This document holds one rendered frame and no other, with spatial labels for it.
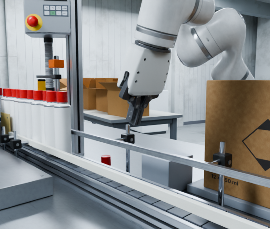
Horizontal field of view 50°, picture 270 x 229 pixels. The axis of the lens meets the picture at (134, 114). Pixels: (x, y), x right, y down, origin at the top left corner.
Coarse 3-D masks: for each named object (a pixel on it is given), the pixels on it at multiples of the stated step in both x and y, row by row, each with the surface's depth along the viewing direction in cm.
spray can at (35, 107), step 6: (36, 90) 98; (42, 90) 100; (36, 96) 99; (42, 96) 100; (36, 102) 98; (36, 108) 98; (36, 114) 98; (36, 120) 99; (36, 126) 99; (36, 132) 99; (36, 138) 99
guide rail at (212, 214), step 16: (32, 144) 98; (80, 160) 75; (112, 176) 65; (128, 176) 62; (144, 192) 57; (160, 192) 54; (192, 208) 49; (208, 208) 46; (224, 224) 44; (240, 224) 42; (256, 224) 41
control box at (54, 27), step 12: (24, 0) 103; (36, 0) 102; (48, 0) 103; (24, 12) 103; (36, 12) 103; (48, 24) 104; (60, 24) 104; (36, 36) 110; (48, 36) 110; (60, 36) 110
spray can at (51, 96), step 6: (48, 96) 91; (54, 96) 92; (48, 102) 92; (54, 102) 92; (48, 108) 91; (48, 114) 91; (48, 120) 91; (48, 126) 91; (48, 132) 92; (54, 132) 92; (48, 138) 92; (54, 138) 92; (48, 144) 92; (54, 144) 92
